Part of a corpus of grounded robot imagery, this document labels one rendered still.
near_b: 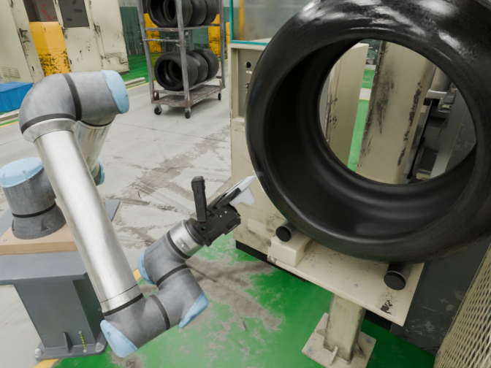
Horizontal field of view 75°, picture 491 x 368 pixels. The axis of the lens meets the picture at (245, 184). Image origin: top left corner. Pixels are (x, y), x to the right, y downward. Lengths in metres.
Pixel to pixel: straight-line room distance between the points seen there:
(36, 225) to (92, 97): 0.71
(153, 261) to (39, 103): 0.44
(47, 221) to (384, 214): 1.21
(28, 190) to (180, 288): 0.78
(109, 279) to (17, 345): 1.30
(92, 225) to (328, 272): 0.60
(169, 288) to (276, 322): 1.05
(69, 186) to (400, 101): 0.87
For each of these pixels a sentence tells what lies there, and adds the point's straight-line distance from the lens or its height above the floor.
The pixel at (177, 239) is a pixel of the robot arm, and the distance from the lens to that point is 0.82.
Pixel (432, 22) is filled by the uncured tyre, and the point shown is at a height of 1.41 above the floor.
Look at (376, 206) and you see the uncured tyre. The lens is 0.98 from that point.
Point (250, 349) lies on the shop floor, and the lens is 1.70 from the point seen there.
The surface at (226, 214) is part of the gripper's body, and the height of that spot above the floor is 0.97.
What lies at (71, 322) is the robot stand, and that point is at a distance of 1.74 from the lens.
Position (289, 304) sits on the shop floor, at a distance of 1.87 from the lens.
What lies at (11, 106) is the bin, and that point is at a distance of 6.22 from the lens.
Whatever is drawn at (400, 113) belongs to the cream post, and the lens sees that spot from 1.01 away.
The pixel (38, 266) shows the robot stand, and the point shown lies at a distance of 1.41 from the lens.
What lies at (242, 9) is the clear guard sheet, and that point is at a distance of 1.63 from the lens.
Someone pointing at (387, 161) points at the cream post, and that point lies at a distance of 1.06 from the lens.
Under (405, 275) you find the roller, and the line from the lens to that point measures 0.79.
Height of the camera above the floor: 1.43
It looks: 29 degrees down
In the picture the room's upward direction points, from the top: straight up
